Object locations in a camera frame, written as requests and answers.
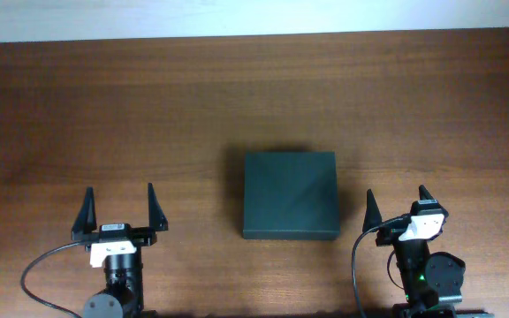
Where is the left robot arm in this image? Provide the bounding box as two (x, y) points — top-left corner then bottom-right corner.
(71, 183), (169, 318)

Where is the black storage box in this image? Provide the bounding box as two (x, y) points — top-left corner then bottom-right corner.
(242, 152), (340, 240)

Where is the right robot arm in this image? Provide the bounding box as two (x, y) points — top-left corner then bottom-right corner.
(351, 185), (491, 318)

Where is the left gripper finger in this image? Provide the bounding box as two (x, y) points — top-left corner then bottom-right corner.
(71, 187), (97, 240)
(148, 183), (169, 231)

